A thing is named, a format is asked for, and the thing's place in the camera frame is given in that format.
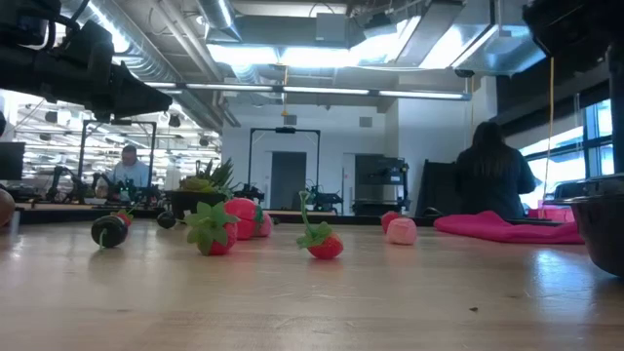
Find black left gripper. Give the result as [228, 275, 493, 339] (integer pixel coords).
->
[33, 21, 173, 121]

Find black cherry green stem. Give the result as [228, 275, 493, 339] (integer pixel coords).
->
[91, 214, 130, 250]

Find large red strawberry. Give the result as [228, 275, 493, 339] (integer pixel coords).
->
[223, 197, 259, 241]

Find red strawberry broad green leaves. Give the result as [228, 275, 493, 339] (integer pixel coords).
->
[183, 201, 241, 257]

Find pink toy fruit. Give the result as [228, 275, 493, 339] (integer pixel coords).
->
[253, 210, 274, 239]
[385, 216, 418, 247]

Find red strawberry long green stem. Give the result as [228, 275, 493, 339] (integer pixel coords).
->
[295, 189, 345, 260]

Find black plastic tupperware container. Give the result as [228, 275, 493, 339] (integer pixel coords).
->
[543, 173, 624, 279]

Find person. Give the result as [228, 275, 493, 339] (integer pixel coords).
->
[105, 144, 151, 191]
[453, 121, 537, 220]

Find potted succulent plant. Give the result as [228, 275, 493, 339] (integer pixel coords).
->
[168, 156, 241, 221]

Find black background monitor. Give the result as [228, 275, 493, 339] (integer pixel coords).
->
[0, 141, 25, 181]

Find large window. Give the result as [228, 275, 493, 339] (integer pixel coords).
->
[519, 99, 615, 209]

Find brown kiwi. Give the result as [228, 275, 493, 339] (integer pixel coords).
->
[0, 188, 16, 228]

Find grey door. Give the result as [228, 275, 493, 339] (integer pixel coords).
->
[270, 150, 308, 211]

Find long ceiling light strip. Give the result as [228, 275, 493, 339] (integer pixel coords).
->
[145, 81, 473, 102]

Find black standing panel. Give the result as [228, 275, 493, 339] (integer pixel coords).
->
[417, 159, 462, 215]

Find red folded cloth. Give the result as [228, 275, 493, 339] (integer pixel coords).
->
[433, 210, 585, 246]

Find black equipment cabinet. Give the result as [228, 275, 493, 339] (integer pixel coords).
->
[351, 154, 410, 217]

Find black background gantry frame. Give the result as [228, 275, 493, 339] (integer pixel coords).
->
[247, 127, 322, 199]
[76, 119, 158, 206]

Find silver spiral ventilation duct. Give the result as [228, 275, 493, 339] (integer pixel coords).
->
[60, 0, 225, 133]

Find yellow hanging cord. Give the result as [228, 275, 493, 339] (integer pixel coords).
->
[280, 65, 291, 118]
[541, 57, 557, 209]

